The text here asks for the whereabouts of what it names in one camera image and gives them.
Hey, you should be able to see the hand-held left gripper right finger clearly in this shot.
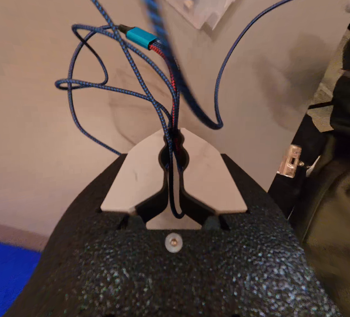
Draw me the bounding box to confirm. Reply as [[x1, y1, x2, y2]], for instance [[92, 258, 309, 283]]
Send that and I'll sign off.
[[178, 128, 248, 226]]

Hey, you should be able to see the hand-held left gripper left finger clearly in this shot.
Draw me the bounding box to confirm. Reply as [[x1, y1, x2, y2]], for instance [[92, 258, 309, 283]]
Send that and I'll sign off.
[[100, 128, 168, 223]]

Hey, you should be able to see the blue braided charging cable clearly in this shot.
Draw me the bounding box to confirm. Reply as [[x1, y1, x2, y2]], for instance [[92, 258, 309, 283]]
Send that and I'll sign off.
[[55, 0, 350, 219]]

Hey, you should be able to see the grey desk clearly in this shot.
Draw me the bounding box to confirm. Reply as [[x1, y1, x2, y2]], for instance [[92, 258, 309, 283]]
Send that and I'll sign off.
[[0, 0, 350, 243]]

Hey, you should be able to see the clear plastic clip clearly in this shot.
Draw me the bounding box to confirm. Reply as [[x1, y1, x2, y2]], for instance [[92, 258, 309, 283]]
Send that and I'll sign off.
[[277, 144, 312, 178]]

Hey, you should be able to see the blue plastic bin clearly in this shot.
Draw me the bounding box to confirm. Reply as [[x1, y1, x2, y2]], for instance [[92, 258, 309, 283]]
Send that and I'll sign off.
[[0, 242, 42, 317]]

